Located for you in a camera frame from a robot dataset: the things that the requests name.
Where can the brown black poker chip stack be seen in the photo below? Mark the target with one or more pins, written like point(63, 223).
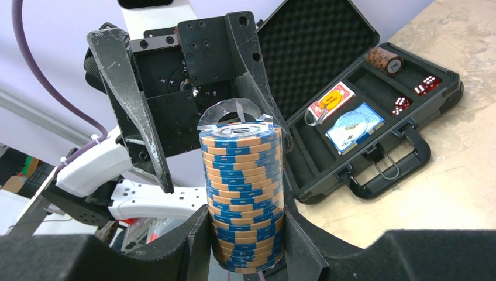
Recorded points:
point(386, 61)

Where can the blue playing card deck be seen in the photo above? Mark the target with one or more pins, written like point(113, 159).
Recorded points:
point(344, 144)

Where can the black poker set case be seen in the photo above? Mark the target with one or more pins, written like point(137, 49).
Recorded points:
point(353, 105)

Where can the yellow big blind button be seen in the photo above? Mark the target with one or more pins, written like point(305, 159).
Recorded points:
point(330, 100)

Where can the red playing card deck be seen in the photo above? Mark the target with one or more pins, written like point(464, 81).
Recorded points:
point(347, 95)

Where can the clear round dealer button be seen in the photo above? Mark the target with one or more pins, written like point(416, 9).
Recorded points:
point(312, 121)

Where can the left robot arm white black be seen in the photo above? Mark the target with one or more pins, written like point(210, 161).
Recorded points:
point(122, 150)

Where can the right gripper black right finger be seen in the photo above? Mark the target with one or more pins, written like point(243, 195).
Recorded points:
point(314, 254)

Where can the aluminium frame rail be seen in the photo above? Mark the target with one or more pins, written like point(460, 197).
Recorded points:
point(30, 127)

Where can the brown blue poker chip stack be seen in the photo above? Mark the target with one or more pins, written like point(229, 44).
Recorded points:
point(242, 154)

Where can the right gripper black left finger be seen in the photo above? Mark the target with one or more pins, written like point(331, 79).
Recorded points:
point(181, 254)

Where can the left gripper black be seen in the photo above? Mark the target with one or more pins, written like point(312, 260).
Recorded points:
point(182, 71)

